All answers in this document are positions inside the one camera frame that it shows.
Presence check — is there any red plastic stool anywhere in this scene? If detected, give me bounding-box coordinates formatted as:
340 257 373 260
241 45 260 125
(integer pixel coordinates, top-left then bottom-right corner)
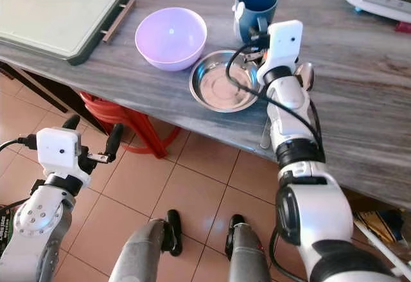
80 91 184 160

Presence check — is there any blue ceramic mug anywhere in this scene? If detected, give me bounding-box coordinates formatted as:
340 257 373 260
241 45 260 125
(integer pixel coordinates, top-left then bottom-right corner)
233 0 280 44

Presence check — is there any round steel dish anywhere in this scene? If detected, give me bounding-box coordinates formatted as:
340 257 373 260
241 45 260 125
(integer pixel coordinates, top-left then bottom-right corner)
189 50 265 113

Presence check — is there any steel table knife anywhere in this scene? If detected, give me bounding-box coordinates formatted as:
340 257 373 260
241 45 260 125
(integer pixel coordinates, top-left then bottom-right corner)
259 118 273 150

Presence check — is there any purple plastic bowl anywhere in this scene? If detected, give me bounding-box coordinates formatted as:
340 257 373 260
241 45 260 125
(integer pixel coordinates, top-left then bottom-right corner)
135 7 209 72

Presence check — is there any silver left robot leg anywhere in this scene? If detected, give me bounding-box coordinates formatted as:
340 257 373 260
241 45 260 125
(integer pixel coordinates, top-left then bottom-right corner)
108 209 183 282

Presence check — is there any silver robot leg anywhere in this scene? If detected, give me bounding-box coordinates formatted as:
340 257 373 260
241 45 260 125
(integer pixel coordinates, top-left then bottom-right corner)
108 209 183 282
224 214 272 282

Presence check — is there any green rimmed glass cutting board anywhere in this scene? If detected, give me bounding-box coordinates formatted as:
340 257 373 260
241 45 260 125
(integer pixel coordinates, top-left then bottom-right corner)
0 0 137 66

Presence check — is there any green printed package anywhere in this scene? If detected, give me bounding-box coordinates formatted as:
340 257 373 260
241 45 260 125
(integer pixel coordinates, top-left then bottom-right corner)
0 214 12 247

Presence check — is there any silver right robot leg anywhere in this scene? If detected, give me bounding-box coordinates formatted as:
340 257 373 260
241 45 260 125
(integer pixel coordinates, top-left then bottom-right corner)
224 214 272 282

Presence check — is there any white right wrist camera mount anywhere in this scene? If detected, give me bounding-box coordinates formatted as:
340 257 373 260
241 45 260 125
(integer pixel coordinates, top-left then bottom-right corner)
256 19 304 85

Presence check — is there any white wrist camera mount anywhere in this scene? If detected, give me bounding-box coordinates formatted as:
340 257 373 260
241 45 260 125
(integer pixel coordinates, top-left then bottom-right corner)
256 19 304 85
36 127 82 179

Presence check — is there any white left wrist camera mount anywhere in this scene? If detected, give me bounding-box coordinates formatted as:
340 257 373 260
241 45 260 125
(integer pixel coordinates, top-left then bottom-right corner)
36 127 82 179

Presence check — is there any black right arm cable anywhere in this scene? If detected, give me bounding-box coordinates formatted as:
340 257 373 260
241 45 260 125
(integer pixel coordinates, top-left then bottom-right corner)
225 42 326 162

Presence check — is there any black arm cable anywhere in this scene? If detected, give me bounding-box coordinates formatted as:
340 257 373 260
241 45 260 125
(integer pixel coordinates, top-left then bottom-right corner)
0 136 40 213
225 42 326 162

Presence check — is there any dark wooden table frame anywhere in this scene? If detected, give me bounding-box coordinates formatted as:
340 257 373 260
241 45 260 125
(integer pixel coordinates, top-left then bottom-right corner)
0 59 82 118

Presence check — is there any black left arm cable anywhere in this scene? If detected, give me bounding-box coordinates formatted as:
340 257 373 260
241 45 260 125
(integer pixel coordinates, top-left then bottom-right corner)
0 136 40 213

